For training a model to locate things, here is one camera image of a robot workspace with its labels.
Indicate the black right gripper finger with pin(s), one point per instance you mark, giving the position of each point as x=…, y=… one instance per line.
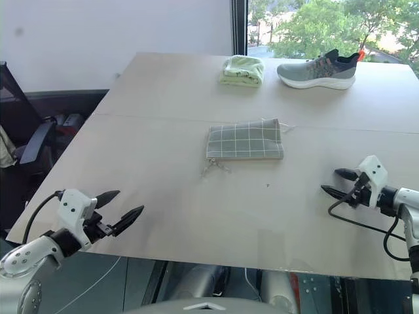
x=345, y=173
x=334, y=191

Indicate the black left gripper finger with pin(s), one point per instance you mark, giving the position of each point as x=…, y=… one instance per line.
x=108, y=197
x=129, y=217

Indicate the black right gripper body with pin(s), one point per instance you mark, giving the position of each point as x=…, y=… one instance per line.
x=360, y=194

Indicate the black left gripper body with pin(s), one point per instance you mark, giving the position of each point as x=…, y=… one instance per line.
x=98, y=227

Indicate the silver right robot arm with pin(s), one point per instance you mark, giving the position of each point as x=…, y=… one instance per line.
x=407, y=202

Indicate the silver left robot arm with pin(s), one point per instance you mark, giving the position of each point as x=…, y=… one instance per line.
x=23, y=255

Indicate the grey checked fabric pouch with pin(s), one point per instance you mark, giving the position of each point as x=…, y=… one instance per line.
x=245, y=140

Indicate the red and white box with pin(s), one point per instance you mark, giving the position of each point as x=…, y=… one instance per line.
x=70, y=121

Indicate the silver robot leg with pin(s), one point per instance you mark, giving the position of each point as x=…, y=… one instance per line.
x=199, y=279
x=278, y=288

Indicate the grey sneaker with white sole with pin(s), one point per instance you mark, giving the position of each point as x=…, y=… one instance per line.
x=314, y=73

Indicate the dark side desk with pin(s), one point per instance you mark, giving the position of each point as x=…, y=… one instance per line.
x=65, y=99

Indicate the yellowish cloth on chair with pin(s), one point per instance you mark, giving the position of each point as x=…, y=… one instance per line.
x=6, y=147

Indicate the grey robot torso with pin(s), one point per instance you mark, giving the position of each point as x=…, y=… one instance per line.
x=203, y=305

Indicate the small orange object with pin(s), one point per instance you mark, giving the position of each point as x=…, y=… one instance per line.
x=361, y=55

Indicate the black mesh office chair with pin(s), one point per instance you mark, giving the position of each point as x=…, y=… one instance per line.
x=19, y=108

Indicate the folded light green towel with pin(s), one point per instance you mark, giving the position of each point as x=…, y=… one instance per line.
x=242, y=70

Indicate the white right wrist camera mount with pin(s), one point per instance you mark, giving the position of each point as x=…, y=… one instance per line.
x=374, y=170

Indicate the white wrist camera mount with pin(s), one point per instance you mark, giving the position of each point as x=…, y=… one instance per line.
x=374, y=170
x=70, y=204

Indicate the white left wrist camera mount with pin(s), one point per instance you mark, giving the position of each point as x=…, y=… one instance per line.
x=70, y=204

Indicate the black window frame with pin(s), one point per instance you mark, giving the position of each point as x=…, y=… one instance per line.
x=239, y=26

